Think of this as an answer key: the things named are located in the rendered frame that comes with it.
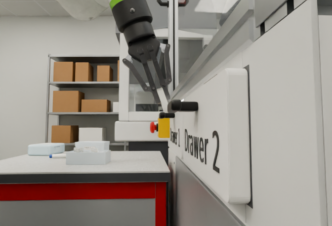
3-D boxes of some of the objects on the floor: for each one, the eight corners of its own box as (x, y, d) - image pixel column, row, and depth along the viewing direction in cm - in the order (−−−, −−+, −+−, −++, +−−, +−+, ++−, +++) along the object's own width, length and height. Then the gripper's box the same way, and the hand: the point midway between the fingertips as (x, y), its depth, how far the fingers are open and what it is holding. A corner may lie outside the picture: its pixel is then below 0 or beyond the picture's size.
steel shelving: (43, 185, 429) (48, 53, 446) (56, 178, 478) (60, 60, 495) (287, 185, 424) (283, 53, 441) (275, 179, 473) (271, 59, 490)
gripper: (160, 24, 77) (190, 107, 76) (113, 39, 76) (144, 124, 75) (161, 13, 70) (195, 105, 68) (109, 29, 69) (143, 124, 67)
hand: (163, 101), depth 72 cm, fingers closed
